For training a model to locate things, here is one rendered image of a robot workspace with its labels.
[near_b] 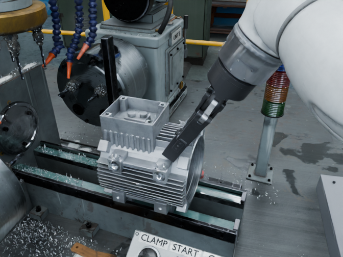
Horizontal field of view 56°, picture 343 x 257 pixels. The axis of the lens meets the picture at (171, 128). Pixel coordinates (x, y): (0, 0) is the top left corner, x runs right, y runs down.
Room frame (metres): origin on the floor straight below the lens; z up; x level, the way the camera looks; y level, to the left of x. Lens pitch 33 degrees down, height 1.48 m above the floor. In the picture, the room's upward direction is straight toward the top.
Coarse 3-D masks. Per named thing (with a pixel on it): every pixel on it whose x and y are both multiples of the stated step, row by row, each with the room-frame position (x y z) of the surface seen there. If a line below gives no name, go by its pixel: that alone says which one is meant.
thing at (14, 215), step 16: (0, 160) 0.46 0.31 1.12; (0, 176) 0.44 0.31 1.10; (16, 176) 0.47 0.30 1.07; (0, 192) 0.42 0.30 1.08; (16, 192) 0.44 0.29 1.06; (0, 208) 0.40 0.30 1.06; (16, 208) 0.43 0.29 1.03; (0, 224) 0.39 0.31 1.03; (16, 224) 0.43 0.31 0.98; (0, 240) 0.39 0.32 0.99
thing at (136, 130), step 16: (128, 96) 0.66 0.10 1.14; (112, 112) 0.62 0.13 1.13; (128, 112) 0.61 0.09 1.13; (144, 112) 0.61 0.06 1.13; (160, 112) 0.62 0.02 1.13; (112, 128) 0.57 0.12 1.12; (128, 128) 0.56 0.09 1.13; (144, 128) 0.54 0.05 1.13; (160, 128) 0.58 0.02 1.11; (112, 144) 0.57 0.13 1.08; (128, 144) 0.55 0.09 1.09; (144, 144) 0.54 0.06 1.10
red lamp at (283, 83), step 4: (276, 72) 0.77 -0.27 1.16; (280, 72) 0.76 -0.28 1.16; (284, 72) 0.76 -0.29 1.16; (272, 76) 0.77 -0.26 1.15; (276, 76) 0.77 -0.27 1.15; (280, 76) 0.76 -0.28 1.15; (284, 76) 0.76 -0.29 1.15; (268, 80) 0.78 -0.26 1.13; (272, 80) 0.77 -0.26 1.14; (276, 80) 0.77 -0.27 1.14; (280, 80) 0.76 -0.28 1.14; (284, 80) 0.76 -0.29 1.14; (288, 80) 0.77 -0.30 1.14; (268, 84) 0.78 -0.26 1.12; (272, 84) 0.77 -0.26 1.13; (276, 84) 0.77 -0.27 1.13; (280, 84) 0.76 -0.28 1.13; (284, 84) 0.76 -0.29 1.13; (288, 84) 0.77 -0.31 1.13
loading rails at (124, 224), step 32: (64, 160) 0.72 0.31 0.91; (32, 192) 0.64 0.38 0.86; (64, 192) 0.60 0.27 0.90; (96, 192) 0.58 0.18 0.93; (224, 192) 0.59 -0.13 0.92; (96, 224) 0.57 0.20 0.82; (128, 224) 0.54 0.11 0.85; (160, 224) 0.51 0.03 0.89; (192, 224) 0.48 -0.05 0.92; (224, 224) 0.48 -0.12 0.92; (224, 256) 0.46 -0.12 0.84
